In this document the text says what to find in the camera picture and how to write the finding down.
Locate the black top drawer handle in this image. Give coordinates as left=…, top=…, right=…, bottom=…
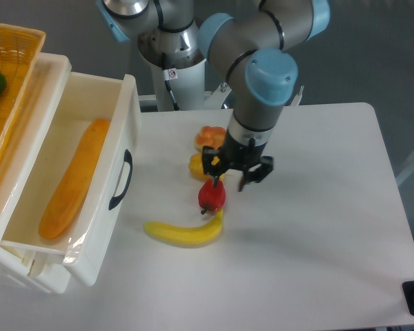
left=108, top=149, right=133, bottom=210

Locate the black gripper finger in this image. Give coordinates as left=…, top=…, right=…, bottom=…
left=201, top=146, right=228, bottom=188
left=238, top=156, right=274, bottom=192

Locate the orange baguette bread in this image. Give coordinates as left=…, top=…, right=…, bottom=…
left=38, top=119, right=110, bottom=239

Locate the yellow banana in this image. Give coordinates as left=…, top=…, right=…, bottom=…
left=143, top=209, right=224, bottom=248

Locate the white drawer cabinet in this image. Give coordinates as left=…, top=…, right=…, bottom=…
left=0, top=53, right=72, bottom=293

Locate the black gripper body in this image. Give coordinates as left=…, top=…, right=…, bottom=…
left=218, top=133, right=266, bottom=172

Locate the yellow bell pepper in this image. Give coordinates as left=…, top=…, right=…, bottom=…
left=188, top=152, right=212, bottom=182

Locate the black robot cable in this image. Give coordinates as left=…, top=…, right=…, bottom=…
left=161, top=51, right=181, bottom=112

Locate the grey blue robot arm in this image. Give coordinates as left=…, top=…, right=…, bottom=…
left=97, top=1, right=331, bottom=185

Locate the yellow woven basket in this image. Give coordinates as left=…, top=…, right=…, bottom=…
left=0, top=23, right=46, bottom=160

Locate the round twisted bread roll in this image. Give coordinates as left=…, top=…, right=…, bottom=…
left=194, top=126, right=226, bottom=150

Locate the red bell pepper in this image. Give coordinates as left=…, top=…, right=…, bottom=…
left=198, top=179, right=226, bottom=214

